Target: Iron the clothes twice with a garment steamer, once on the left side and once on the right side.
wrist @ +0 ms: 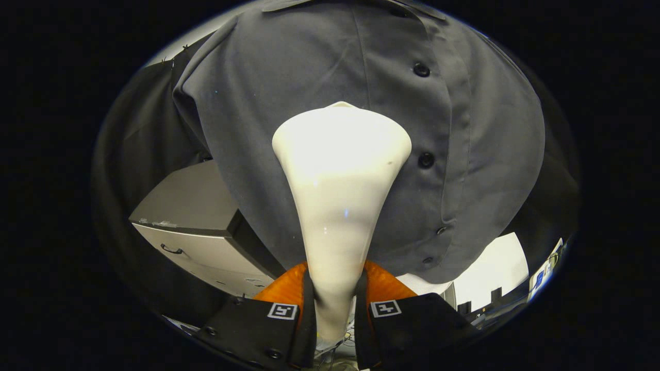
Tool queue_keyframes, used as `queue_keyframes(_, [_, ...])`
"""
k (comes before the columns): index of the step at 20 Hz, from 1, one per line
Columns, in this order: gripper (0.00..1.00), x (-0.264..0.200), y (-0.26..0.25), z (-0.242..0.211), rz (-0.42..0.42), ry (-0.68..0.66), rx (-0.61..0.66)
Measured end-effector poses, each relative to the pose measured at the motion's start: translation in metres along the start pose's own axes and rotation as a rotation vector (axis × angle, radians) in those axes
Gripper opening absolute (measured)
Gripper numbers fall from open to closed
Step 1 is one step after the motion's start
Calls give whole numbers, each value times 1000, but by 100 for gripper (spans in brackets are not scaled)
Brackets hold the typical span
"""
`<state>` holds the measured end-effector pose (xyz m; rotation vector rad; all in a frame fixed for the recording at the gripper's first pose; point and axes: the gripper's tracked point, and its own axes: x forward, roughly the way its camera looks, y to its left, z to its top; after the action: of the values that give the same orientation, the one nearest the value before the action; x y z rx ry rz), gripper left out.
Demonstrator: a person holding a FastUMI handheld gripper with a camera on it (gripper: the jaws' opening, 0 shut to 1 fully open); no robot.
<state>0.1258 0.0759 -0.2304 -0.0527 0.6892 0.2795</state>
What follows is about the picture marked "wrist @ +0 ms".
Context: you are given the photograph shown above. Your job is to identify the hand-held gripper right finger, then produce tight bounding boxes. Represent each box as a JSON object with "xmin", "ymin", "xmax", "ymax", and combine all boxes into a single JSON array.
[{"xmin": 355, "ymin": 260, "xmax": 477, "ymax": 370}]

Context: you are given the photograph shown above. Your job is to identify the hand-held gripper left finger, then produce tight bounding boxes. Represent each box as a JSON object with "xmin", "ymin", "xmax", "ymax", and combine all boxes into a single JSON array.
[{"xmin": 196, "ymin": 261, "xmax": 316, "ymax": 370}]

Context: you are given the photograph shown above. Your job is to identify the white garment steamer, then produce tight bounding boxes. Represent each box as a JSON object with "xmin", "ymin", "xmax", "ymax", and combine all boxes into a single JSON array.
[{"xmin": 272, "ymin": 102, "xmax": 413, "ymax": 348}]

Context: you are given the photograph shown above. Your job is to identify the grey button shirt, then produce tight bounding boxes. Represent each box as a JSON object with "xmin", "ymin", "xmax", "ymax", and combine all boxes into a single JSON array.
[{"xmin": 173, "ymin": 0, "xmax": 546, "ymax": 284}]

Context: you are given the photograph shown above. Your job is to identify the white side table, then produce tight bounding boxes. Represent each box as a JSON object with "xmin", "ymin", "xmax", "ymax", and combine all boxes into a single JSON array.
[{"xmin": 453, "ymin": 232, "xmax": 530, "ymax": 312}]

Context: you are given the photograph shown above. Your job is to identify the grey cabinet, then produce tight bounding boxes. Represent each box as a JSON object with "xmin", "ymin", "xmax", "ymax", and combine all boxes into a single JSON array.
[{"xmin": 129, "ymin": 160, "xmax": 287, "ymax": 298}]

